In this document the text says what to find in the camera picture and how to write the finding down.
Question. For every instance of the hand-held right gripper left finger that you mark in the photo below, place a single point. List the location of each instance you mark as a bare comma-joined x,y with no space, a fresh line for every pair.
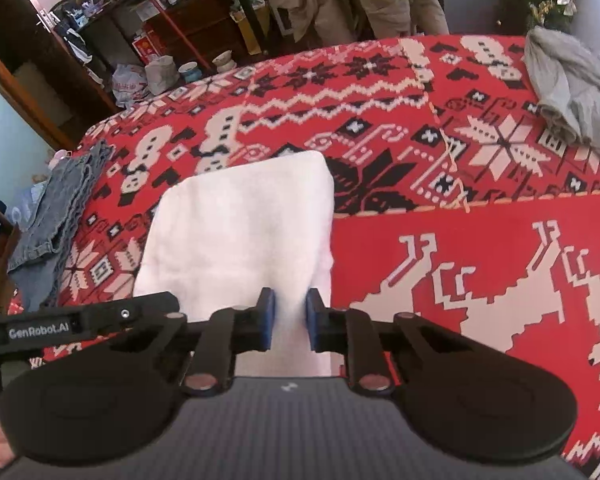
269,322

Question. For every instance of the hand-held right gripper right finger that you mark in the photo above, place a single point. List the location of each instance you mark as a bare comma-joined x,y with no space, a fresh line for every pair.
312,325

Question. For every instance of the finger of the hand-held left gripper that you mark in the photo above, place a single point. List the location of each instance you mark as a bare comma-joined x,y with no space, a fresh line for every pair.
140,312

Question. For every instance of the white knitted vest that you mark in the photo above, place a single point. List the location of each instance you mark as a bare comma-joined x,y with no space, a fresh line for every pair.
240,220

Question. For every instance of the blue denim jeans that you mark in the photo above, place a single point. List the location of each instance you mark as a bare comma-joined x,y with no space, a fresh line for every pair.
55,220

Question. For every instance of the red patterned blanket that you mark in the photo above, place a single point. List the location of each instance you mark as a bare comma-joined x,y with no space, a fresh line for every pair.
430,240

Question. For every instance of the plain white bag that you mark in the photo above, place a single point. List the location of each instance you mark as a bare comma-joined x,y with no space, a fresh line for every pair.
162,75

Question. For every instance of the blue white pet bowl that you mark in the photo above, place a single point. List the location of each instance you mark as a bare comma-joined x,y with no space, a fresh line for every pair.
190,72

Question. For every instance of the red box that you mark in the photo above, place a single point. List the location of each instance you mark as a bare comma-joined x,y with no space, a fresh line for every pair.
147,47

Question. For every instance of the dark wooden door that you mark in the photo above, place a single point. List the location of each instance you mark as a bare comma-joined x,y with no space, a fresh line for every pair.
30,60

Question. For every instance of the hanging white navy cloth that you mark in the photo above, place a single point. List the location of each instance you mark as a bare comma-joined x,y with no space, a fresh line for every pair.
80,44

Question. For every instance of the yellow paper bag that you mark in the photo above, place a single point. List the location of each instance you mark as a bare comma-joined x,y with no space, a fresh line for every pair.
252,30

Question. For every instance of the dark cluttered desk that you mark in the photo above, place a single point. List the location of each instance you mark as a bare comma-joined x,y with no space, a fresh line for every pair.
195,20

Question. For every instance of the grey garment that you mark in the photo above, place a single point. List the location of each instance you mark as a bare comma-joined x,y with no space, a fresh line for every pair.
575,90

